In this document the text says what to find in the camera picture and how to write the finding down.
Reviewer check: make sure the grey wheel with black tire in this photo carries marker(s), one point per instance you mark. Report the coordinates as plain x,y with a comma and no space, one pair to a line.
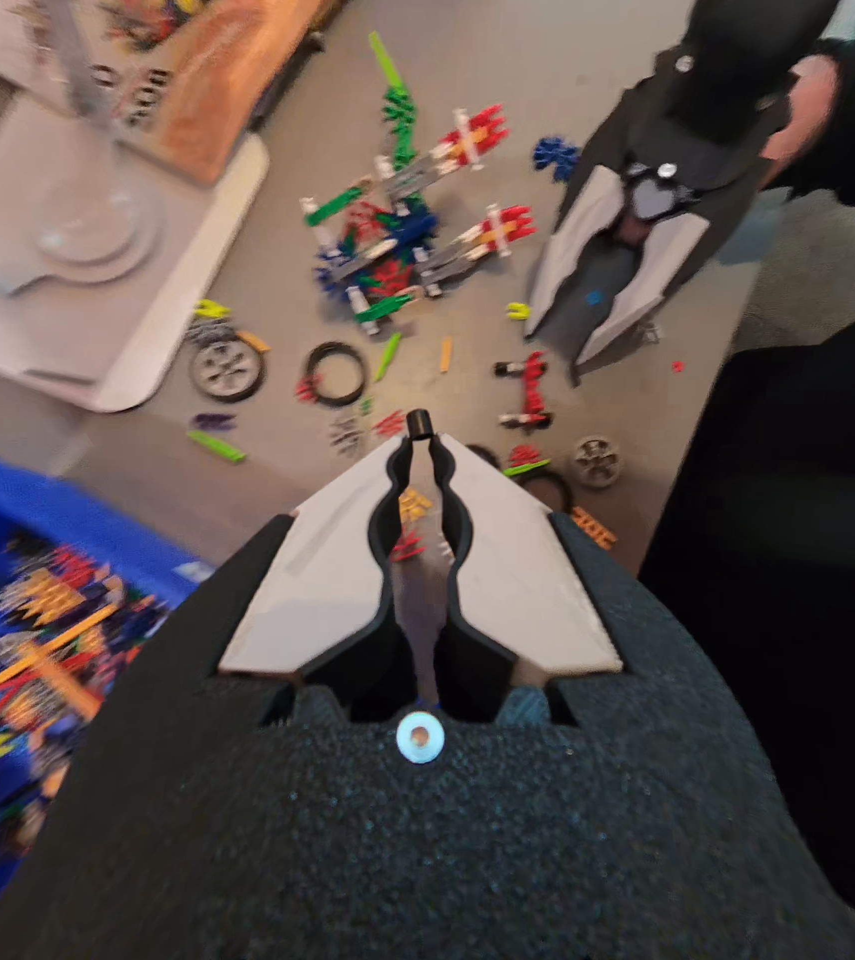
226,367

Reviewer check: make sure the person's right hand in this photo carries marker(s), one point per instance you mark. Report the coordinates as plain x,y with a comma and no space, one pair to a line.
810,105

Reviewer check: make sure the red connector rod assembly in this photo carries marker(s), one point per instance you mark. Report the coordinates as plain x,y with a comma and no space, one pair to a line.
529,390

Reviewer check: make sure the red fan connector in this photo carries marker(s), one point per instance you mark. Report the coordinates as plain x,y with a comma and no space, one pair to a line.
406,544
390,421

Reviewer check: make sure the grey spoked wheel hub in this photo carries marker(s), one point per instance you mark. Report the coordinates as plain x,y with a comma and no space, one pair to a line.
596,461

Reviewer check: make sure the grey fan connector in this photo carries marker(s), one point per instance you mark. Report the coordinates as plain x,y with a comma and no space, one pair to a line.
345,433

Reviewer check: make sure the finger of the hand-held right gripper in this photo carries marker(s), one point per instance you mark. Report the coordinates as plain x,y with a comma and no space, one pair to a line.
581,225
667,262

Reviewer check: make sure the small red connector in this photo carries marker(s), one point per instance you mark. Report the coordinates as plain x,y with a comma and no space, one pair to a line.
307,388

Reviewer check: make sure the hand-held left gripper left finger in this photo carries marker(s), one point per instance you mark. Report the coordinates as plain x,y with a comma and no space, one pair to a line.
322,585

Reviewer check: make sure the yellow fan connector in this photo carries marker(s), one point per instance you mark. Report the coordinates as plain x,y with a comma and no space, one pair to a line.
594,525
414,504

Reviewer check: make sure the yellow clip connector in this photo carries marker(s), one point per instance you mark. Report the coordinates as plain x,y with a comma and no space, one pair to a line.
517,310
211,307

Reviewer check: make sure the lime green rod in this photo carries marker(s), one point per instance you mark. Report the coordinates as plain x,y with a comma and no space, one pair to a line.
388,356
526,469
215,446

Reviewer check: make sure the red snowflake connector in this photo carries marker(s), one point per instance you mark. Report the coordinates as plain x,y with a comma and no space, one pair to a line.
523,454

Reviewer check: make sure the multicolour construction toy model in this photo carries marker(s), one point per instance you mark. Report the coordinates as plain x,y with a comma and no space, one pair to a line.
397,247

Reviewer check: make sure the orange short rod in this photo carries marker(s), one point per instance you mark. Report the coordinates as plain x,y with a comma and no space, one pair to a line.
445,352
253,341

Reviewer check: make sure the grey snowflake connector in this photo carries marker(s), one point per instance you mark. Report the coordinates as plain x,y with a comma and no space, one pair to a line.
210,330

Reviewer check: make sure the orange printed toy box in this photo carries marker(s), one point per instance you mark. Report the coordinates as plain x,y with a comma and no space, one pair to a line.
210,90

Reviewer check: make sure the blue snowflake connector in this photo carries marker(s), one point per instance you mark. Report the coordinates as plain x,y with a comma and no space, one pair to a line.
555,154

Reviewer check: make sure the pile of construction toy pieces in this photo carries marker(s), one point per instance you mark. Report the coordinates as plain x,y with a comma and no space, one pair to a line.
37,637

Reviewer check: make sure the purple clip connector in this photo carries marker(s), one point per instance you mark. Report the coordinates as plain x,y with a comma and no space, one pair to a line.
211,421

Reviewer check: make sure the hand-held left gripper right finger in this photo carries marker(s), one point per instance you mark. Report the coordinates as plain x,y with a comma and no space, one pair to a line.
525,585

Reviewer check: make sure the person's black clothing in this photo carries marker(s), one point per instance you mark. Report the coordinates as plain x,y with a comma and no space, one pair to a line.
795,600

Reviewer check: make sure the silver monitor stand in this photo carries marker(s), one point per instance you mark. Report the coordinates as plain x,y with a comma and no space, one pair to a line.
172,300

